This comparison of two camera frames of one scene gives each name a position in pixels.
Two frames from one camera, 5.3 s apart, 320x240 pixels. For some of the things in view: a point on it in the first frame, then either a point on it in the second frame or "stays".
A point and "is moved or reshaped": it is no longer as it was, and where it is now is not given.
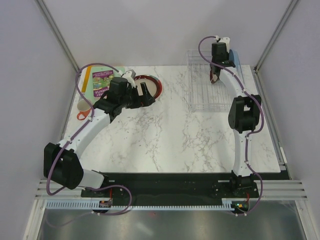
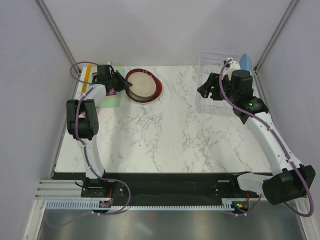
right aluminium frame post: x=291 y=6 stays
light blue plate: x=234 y=56 to x=246 y=62
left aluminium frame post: x=52 y=24 stays
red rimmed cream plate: x=154 y=85 is moved or reshaped
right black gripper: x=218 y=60 to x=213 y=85
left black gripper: x=146 y=99 to x=124 y=84
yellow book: x=88 y=73 stays
